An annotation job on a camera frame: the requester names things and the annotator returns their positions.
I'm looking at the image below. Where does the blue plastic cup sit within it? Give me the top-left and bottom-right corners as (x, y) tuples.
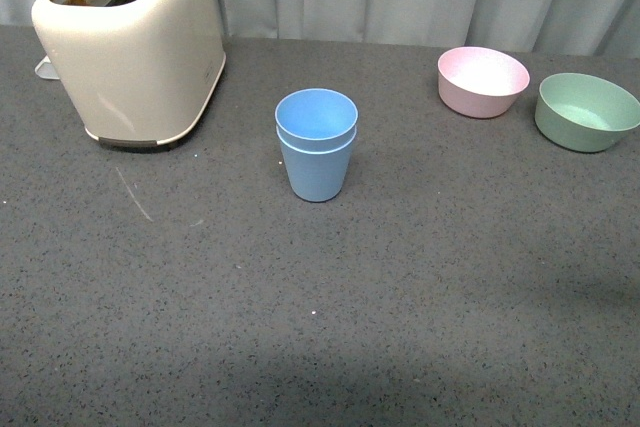
(277, 131), (357, 202)
(275, 88), (359, 152)

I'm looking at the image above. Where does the green plastic bowl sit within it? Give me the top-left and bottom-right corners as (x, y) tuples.
(534, 73), (639, 153)

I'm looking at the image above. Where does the pink plastic bowl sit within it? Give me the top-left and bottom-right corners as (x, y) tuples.
(437, 46), (530, 119)

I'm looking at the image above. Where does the cream white toaster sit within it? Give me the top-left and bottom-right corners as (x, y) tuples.
(31, 0), (226, 147)

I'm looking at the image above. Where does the white power plug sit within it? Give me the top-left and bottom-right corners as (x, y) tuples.
(34, 56), (60, 80)

